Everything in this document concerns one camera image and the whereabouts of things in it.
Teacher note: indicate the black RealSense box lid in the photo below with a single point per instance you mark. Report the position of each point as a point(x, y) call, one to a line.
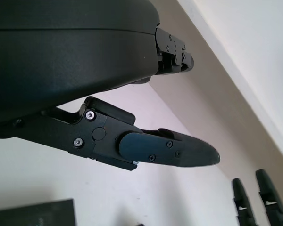
point(33, 214)

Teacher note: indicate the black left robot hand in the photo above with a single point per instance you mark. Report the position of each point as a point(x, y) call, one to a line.
point(61, 58)

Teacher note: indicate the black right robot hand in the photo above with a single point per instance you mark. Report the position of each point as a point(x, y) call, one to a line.
point(271, 200)

